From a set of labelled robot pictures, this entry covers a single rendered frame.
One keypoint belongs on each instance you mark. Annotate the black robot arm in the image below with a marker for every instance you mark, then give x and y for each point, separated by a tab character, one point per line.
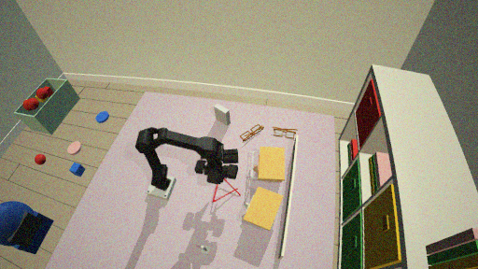
207	147

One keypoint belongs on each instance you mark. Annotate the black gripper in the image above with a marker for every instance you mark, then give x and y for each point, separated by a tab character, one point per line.
229	172

